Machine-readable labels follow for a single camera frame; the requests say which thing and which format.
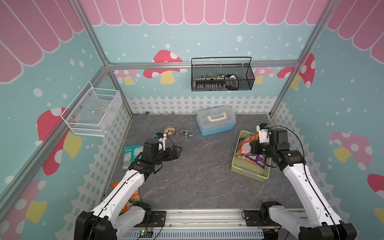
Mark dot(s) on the black wire wall basket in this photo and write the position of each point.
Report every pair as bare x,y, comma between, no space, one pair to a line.
221,74

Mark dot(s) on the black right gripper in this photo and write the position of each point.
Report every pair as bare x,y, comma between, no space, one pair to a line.
255,146

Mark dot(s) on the silver metal faucet valve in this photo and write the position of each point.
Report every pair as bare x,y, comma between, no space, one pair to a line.
186,133

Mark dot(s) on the purple candy bag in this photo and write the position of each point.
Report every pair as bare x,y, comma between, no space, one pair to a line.
257,160

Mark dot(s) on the orange Fox's candy bag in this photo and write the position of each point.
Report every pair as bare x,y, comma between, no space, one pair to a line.
244,147

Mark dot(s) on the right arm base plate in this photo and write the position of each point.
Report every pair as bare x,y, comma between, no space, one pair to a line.
255,219

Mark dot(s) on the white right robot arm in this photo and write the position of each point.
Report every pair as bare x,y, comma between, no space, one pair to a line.
323,222

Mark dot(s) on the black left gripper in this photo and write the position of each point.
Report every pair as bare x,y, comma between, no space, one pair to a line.
176,154

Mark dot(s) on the blue box clear lid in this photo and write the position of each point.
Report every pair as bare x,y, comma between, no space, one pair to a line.
216,120

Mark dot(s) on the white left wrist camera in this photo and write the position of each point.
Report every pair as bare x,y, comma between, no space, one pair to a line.
161,137

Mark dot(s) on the white wire wall basket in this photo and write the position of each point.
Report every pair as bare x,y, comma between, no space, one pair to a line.
93,111

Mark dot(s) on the green perforated plastic basket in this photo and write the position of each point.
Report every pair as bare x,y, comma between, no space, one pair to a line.
245,168

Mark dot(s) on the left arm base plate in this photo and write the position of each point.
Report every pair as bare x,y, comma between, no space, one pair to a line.
155,219

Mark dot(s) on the brown tape roll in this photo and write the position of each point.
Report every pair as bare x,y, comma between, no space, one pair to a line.
170,131

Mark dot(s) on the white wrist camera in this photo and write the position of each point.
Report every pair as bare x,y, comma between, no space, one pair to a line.
161,137
263,132

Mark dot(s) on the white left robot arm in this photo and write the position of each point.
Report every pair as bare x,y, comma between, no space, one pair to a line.
106,221

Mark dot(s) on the teal candy bag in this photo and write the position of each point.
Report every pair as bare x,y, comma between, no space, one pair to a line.
130,153

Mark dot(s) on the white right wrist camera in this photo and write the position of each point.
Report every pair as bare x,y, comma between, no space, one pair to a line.
263,132

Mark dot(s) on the small green circuit board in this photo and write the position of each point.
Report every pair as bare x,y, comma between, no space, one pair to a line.
145,234

